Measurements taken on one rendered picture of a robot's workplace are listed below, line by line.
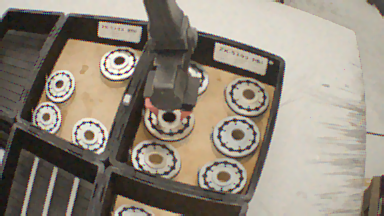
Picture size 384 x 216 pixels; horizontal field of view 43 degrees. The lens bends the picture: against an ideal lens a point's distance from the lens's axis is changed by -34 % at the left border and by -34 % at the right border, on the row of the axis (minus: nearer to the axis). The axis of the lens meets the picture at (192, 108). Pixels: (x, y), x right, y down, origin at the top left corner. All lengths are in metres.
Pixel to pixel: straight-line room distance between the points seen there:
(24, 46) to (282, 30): 0.85
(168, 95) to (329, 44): 0.85
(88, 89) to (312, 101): 0.62
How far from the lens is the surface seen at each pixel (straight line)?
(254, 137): 1.45
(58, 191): 1.38
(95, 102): 1.51
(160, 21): 1.16
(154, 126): 1.44
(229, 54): 1.54
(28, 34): 1.73
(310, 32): 1.96
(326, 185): 1.62
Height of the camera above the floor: 2.04
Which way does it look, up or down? 53 degrees down
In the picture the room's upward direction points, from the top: 9 degrees clockwise
